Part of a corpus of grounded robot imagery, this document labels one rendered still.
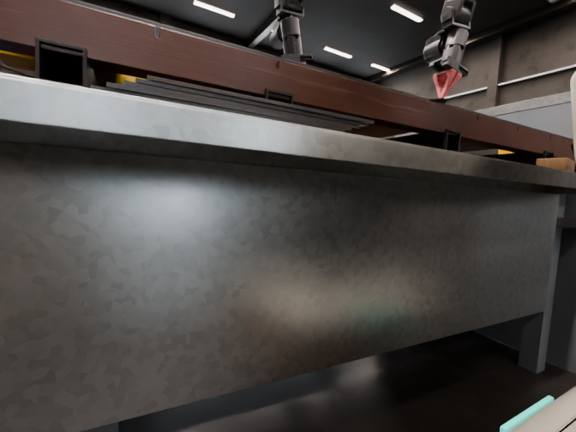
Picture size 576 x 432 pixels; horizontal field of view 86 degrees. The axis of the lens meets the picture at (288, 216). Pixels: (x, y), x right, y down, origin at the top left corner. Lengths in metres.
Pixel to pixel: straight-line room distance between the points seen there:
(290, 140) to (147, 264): 0.25
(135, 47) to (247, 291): 0.37
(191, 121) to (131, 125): 0.05
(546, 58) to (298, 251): 12.13
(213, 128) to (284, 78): 0.29
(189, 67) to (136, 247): 0.26
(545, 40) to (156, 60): 12.42
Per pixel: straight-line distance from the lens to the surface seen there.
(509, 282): 1.02
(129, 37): 0.51
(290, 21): 1.09
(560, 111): 1.64
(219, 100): 0.37
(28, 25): 0.51
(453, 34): 1.16
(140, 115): 0.28
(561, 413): 0.74
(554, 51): 12.47
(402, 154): 0.40
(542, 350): 1.55
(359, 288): 0.60
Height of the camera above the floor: 0.61
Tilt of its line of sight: 4 degrees down
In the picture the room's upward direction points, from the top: 3 degrees clockwise
